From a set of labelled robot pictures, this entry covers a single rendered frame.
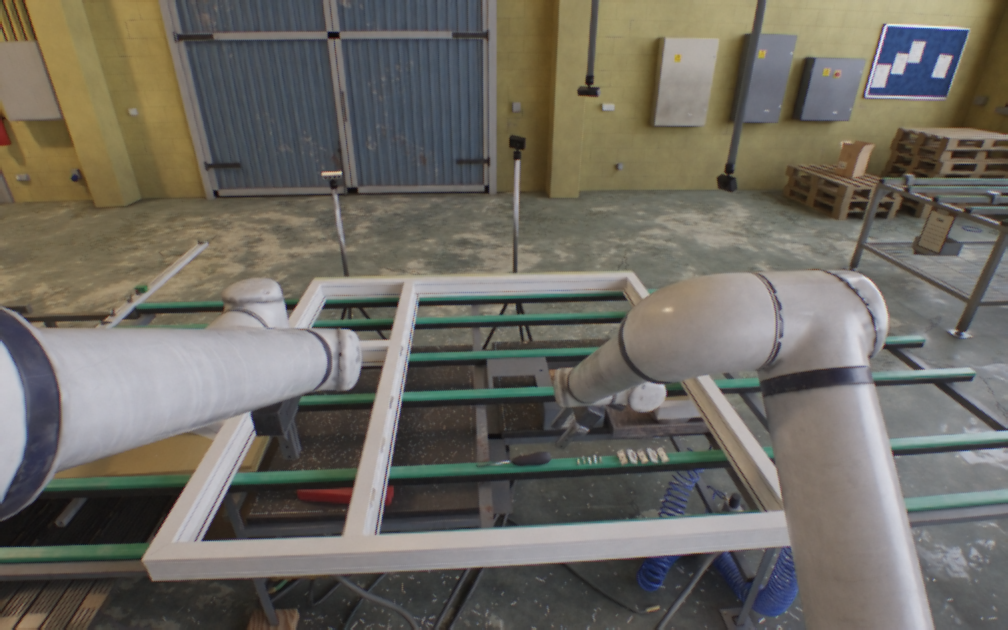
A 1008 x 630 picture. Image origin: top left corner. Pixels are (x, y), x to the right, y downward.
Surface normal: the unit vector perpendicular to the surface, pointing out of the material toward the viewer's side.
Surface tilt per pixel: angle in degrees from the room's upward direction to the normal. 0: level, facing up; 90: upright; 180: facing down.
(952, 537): 0
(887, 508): 46
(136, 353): 57
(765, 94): 90
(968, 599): 0
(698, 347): 91
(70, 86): 90
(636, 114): 90
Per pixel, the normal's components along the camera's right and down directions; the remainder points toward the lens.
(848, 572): -0.65, -0.17
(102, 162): 0.07, 0.47
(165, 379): 0.98, -0.21
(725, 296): -0.20, -0.55
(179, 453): 0.00, -0.88
